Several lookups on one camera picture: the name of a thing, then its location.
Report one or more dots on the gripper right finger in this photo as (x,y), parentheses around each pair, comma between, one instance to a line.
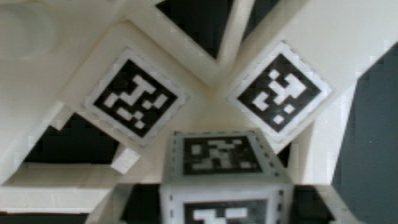
(343,216)

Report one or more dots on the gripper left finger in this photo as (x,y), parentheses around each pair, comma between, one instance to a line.
(107,212)

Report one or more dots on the white tagged cube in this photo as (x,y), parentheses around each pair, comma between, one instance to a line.
(226,186)

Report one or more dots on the white chair back part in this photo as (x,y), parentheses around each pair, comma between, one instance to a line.
(62,36)

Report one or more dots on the white U-shaped fence frame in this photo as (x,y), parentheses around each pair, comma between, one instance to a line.
(55,190)

